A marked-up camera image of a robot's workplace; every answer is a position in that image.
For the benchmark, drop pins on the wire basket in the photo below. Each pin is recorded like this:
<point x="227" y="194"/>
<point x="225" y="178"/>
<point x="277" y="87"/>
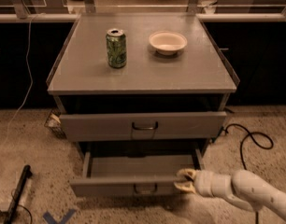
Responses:
<point x="53" y="124"/>

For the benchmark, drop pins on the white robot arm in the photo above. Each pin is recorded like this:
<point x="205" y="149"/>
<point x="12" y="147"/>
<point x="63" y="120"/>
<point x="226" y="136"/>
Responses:
<point x="242" y="189"/>

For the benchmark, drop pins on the grey top drawer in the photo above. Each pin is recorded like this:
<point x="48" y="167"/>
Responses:
<point x="142" y="126"/>

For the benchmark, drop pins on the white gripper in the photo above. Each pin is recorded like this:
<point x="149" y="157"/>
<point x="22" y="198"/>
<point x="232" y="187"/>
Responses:
<point x="204" y="182"/>

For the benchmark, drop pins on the grey drawer cabinet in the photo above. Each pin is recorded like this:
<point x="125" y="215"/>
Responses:
<point x="196" y="79"/>

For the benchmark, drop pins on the green soda can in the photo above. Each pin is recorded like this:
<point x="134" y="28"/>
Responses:
<point x="116" y="48"/>

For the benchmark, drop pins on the white bowl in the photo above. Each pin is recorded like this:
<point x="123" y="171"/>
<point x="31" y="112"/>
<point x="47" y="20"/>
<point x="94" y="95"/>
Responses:
<point x="167" y="43"/>

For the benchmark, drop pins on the black bar on floor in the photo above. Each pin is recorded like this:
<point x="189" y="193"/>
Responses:
<point x="25" y="174"/>

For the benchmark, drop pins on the grey drawer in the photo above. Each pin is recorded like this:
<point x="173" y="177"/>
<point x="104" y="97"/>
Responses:
<point x="123" y="176"/>
<point x="142" y="126"/>

